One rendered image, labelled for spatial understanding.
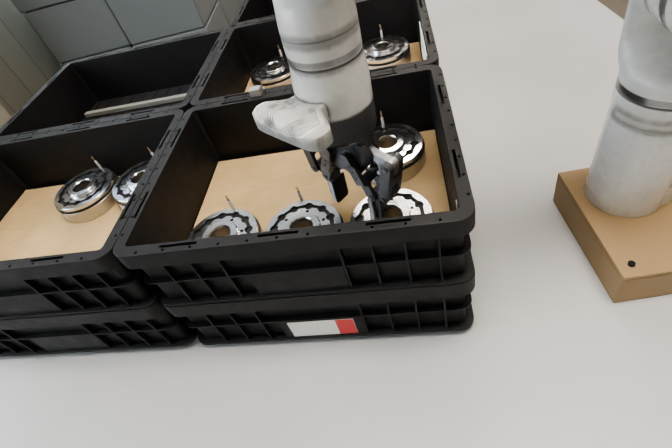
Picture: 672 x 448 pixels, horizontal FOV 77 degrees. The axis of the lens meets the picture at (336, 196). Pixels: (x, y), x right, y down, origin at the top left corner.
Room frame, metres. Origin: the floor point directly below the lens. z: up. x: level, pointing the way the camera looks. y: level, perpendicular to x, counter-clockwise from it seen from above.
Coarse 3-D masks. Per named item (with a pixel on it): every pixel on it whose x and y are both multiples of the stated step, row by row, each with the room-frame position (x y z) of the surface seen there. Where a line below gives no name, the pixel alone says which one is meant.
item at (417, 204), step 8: (400, 192) 0.38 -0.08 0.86; (408, 192) 0.37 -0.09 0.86; (416, 192) 0.37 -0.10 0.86; (400, 200) 0.37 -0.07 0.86; (408, 200) 0.36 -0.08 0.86; (416, 200) 0.36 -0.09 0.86; (424, 200) 0.35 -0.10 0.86; (360, 208) 0.37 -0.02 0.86; (368, 208) 0.37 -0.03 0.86; (416, 208) 0.34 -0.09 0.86; (424, 208) 0.34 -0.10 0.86; (352, 216) 0.37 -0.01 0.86; (360, 216) 0.36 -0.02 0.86; (368, 216) 0.36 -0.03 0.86
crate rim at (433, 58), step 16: (368, 0) 0.84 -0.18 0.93; (416, 0) 0.77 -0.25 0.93; (432, 32) 0.63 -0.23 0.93; (224, 48) 0.83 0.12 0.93; (432, 48) 0.58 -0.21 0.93; (400, 64) 0.56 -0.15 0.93; (416, 64) 0.55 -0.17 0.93; (432, 64) 0.54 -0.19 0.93; (208, 80) 0.72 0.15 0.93; (224, 96) 0.64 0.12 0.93; (240, 96) 0.62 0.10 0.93
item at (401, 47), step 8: (376, 40) 0.81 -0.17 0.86; (392, 40) 0.78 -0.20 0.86; (400, 40) 0.78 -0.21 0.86; (368, 48) 0.78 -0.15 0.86; (400, 48) 0.75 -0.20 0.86; (408, 48) 0.74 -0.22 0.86; (368, 56) 0.75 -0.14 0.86; (376, 56) 0.74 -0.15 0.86; (384, 56) 0.73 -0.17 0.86; (392, 56) 0.72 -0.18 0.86; (400, 56) 0.72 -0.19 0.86
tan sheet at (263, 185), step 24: (432, 144) 0.49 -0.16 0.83; (216, 168) 0.60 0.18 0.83; (240, 168) 0.58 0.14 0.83; (264, 168) 0.56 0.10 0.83; (288, 168) 0.54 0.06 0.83; (432, 168) 0.44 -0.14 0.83; (216, 192) 0.54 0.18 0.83; (240, 192) 0.52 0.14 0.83; (264, 192) 0.50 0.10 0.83; (288, 192) 0.48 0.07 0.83; (312, 192) 0.47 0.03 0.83; (360, 192) 0.43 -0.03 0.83; (432, 192) 0.39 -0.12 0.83; (264, 216) 0.45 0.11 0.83
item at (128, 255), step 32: (288, 96) 0.58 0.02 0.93; (448, 96) 0.45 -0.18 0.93; (448, 128) 0.39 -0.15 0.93; (160, 160) 0.51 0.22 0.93; (128, 224) 0.40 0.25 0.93; (352, 224) 0.29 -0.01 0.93; (384, 224) 0.28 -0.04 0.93; (416, 224) 0.26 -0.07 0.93; (448, 224) 0.25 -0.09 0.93; (128, 256) 0.35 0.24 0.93; (160, 256) 0.34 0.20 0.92; (192, 256) 0.33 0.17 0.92; (224, 256) 0.32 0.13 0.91; (256, 256) 0.31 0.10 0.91
